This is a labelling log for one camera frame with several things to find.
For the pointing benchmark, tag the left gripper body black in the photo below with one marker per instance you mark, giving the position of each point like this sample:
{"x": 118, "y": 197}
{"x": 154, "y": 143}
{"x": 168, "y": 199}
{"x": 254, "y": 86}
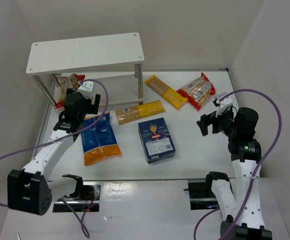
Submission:
{"x": 94, "y": 104}

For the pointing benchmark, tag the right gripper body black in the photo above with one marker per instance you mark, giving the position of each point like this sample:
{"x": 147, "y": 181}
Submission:
{"x": 212, "y": 124}

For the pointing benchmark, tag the red fusilli bag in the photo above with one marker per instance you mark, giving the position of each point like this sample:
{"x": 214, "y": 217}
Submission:
{"x": 71, "y": 82}
{"x": 198, "y": 91}

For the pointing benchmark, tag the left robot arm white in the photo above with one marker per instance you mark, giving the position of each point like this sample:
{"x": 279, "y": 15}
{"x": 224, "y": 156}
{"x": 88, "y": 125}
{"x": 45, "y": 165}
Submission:
{"x": 29, "y": 189}

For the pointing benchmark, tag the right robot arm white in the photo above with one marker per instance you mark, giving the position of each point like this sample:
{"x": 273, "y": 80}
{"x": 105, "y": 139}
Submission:
{"x": 240, "y": 208}

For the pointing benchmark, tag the yellow spaghetti bag near shelf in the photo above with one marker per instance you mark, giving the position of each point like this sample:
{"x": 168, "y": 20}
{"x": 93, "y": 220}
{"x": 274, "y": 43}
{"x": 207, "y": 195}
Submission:
{"x": 134, "y": 113}

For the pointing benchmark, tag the blue orange pasta bag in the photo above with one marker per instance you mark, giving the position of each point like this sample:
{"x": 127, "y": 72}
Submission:
{"x": 99, "y": 141}

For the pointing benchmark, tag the white two-tier metal shelf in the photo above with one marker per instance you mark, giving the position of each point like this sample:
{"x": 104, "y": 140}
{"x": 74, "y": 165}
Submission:
{"x": 116, "y": 60}

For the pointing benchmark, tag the blue Barilla pasta box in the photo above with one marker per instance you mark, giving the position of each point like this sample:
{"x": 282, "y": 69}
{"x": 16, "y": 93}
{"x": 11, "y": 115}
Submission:
{"x": 156, "y": 140}

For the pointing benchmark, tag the yellow spaghetti bag far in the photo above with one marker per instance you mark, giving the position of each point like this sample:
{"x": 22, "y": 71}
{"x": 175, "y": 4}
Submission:
{"x": 166, "y": 92}

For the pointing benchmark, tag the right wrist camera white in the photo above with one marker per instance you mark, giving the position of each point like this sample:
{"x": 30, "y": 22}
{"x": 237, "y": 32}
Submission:
{"x": 222, "y": 104}

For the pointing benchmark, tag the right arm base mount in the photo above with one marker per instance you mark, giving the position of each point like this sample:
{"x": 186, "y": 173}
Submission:
{"x": 199, "y": 197}

